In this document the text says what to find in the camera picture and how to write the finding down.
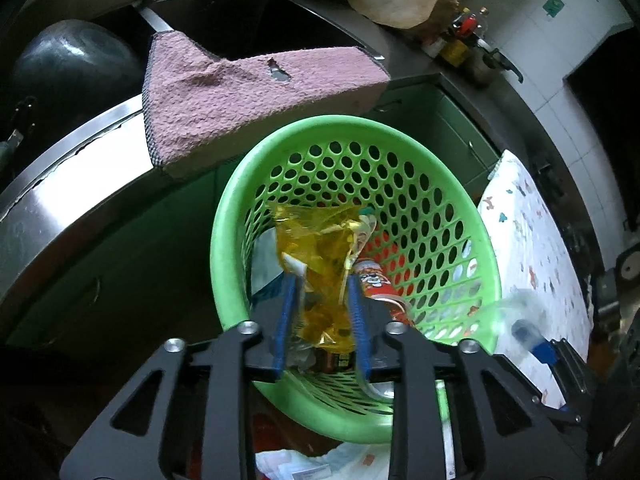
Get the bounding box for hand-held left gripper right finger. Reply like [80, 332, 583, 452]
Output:
[347, 275, 588, 480]

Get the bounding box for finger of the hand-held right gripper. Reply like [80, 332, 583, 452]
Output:
[531, 336, 601, 425]

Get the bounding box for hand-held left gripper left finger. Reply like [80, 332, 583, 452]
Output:
[59, 272, 301, 480]

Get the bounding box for red snack tube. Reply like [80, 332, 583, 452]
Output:
[352, 259, 416, 326]

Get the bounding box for yellow plastic wrapper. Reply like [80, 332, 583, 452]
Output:
[272, 202, 376, 353]

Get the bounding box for green plastic basket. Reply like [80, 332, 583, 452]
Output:
[210, 115, 503, 446]

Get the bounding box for printed cartoon tablecloth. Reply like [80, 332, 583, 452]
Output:
[255, 149, 593, 480]

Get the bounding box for pink towel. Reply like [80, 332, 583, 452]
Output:
[141, 31, 392, 181]

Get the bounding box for metal pressure cooker pot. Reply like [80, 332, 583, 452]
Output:
[467, 42, 525, 89]

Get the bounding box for steel sink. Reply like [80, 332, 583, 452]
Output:
[90, 0, 386, 92]

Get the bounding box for black wok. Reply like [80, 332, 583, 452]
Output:
[12, 19, 144, 127]

